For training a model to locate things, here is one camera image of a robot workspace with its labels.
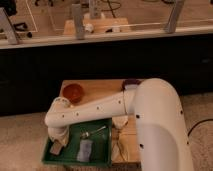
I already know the white paper cup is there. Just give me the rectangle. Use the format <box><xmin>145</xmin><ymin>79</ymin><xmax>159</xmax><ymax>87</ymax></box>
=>
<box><xmin>112</xmin><ymin>116</ymin><xmax>128</xmax><ymax>129</ymax></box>

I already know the wooden board table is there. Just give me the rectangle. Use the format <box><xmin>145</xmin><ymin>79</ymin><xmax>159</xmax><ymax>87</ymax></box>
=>
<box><xmin>60</xmin><ymin>79</ymin><xmax>140</xmax><ymax>163</ymax></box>

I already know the grey metal post left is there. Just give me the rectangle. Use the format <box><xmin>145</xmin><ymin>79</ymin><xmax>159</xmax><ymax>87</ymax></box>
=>
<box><xmin>0</xmin><ymin>7</ymin><xmax>19</xmax><ymax>45</ymax></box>

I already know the grey metal post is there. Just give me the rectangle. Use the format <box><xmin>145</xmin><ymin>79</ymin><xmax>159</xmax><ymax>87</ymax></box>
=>
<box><xmin>0</xmin><ymin>7</ymin><xmax>19</xmax><ymax>45</ymax></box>
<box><xmin>72</xmin><ymin>4</ymin><xmax>84</xmax><ymax>40</ymax></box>
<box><xmin>164</xmin><ymin>0</ymin><xmax>185</xmax><ymax>33</ymax></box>

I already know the metal spoon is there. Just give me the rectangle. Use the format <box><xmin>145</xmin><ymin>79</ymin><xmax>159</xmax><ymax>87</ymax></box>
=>
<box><xmin>80</xmin><ymin>126</ymin><xmax>107</xmax><ymax>139</ymax></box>

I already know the grey metal post right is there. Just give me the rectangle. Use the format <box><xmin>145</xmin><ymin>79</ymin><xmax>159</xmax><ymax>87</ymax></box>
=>
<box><xmin>164</xmin><ymin>0</ymin><xmax>185</xmax><ymax>33</ymax></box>

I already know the dark purple bowl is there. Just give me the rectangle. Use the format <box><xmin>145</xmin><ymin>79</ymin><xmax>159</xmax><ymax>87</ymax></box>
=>
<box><xmin>122</xmin><ymin>79</ymin><xmax>141</xmax><ymax>90</ymax></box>

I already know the blue grey sponge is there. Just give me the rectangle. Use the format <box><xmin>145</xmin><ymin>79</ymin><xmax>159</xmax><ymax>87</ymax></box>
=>
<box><xmin>77</xmin><ymin>139</ymin><xmax>93</xmax><ymax>162</ymax></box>

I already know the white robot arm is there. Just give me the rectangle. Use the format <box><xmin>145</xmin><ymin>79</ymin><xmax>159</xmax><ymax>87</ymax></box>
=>
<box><xmin>45</xmin><ymin>78</ymin><xmax>194</xmax><ymax>171</ymax></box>

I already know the background wooden board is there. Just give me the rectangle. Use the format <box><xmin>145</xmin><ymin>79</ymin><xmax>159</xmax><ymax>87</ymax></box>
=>
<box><xmin>63</xmin><ymin>18</ymin><xmax>131</xmax><ymax>35</ymax></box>

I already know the clear plastic wrapper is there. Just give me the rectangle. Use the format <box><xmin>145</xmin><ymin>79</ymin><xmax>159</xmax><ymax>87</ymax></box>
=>
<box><xmin>111</xmin><ymin>131</ymin><xmax>130</xmax><ymax>162</ymax></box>

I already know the orange brown bowl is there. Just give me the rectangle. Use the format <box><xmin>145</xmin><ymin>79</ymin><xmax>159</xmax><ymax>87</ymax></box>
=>
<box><xmin>63</xmin><ymin>83</ymin><xmax>84</xmax><ymax>103</ymax></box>

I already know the green plastic tray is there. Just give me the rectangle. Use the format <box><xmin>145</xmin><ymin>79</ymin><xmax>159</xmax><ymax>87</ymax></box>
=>
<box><xmin>42</xmin><ymin>119</ymin><xmax>112</xmax><ymax>167</ymax></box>

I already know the black cable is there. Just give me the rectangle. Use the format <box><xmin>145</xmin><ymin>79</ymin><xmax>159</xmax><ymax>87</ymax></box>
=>
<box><xmin>187</xmin><ymin>117</ymin><xmax>213</xmax><ymax>138</ymax></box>

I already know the grey metal post middle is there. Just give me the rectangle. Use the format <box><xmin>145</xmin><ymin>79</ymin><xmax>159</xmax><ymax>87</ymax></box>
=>
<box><xmin>72</xmin><ymin>4</ymin><xmax>84</xmax><ymax>40</ymax></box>

